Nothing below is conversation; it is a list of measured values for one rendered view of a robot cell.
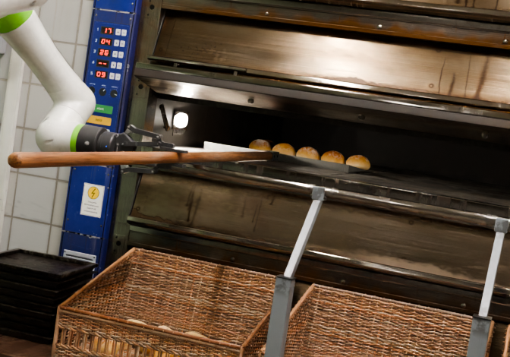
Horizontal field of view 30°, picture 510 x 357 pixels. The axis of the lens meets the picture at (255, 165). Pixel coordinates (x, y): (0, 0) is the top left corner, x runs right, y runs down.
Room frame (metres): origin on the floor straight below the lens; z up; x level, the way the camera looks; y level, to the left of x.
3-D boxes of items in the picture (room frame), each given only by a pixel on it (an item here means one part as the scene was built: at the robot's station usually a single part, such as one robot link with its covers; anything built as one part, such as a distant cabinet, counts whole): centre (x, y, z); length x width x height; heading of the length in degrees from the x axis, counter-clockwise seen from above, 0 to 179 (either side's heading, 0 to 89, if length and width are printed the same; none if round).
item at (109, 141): (2.53, 0.37, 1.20); 0.09 x 0.07 x 0.08; 74
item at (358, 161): (3.83, -0.41, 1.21); 0.10 x 0.07 x 0.05; 75
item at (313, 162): (3.62, -0.12, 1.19); 0.55 x 0.36 x 0.03; 74
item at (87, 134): (2.56, 0.44, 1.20); 0.12 x 0.06 x 0.09; 164
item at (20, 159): (2.54, 0.20, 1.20); 1.71 x 0.03 x 0.03; 164
